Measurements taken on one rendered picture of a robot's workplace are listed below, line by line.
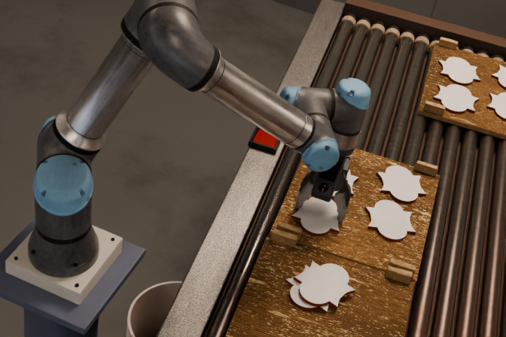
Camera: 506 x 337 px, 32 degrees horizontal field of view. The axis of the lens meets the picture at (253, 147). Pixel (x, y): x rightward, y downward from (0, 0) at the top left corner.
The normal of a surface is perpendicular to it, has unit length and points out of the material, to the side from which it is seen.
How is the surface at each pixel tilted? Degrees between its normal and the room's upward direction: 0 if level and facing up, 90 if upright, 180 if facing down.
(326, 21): 0
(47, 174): 10
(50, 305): 0
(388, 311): 0
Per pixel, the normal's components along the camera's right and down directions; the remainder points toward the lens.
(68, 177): 0.15, -0.65
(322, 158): 0.14, 0.67
